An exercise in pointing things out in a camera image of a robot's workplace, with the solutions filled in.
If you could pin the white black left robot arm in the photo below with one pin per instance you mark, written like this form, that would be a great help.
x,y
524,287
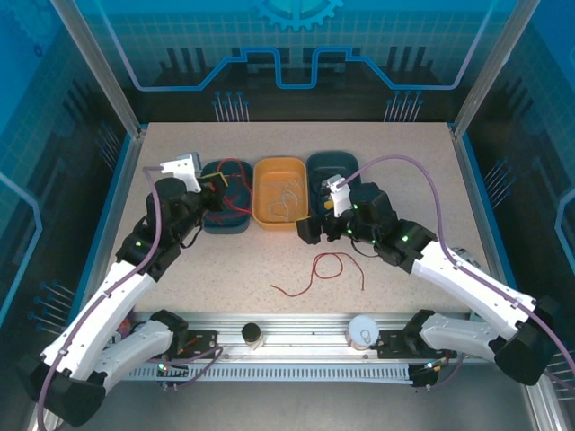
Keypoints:
x,y
103,305

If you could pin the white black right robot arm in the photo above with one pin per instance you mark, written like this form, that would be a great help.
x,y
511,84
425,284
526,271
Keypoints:
x,y
471,278

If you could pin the dark teal plastic bin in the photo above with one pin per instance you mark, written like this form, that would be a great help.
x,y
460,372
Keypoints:
x,y
224,230
337,159

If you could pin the orange plastic bin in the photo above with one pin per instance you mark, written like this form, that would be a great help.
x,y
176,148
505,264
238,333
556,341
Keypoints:
x,y
278,170

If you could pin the crumpled printed can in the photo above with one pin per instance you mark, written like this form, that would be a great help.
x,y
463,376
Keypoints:
x,y
465,253

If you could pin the white round cap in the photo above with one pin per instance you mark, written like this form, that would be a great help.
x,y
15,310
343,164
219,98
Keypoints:
x,y
363,336

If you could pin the small jar with dark lid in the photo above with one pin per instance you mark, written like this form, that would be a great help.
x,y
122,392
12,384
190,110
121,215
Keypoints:
x,y
252,336

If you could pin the black connector block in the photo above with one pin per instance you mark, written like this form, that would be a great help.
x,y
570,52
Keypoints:
x,y
424,377
168,375

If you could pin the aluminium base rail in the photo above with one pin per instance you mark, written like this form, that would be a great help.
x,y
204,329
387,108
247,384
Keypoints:
x,y
305,332

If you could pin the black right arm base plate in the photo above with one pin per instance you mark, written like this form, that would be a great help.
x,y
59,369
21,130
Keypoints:
x,y
391,345

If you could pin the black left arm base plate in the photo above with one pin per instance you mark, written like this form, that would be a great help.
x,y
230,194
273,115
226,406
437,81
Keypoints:
x,y
204,342

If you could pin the aluminium frame post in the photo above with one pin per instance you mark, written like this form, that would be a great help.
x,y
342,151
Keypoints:
x,y
492,67
101,67

